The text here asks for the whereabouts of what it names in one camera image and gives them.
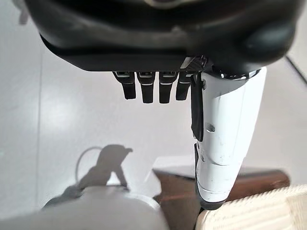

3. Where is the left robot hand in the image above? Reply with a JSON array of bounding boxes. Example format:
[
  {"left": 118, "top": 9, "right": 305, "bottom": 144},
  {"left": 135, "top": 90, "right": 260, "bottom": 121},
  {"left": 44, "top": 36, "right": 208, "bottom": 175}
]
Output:
[{"left": 24, "top": 0, "right": 306, "bottom": 210}]

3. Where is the white woven laundry basket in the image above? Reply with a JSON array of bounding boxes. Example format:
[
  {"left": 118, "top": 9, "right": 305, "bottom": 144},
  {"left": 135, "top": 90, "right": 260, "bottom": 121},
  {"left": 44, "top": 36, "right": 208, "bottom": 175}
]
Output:
[{"left": 196, "top": 184, "right": 307, "bottom": 230}]

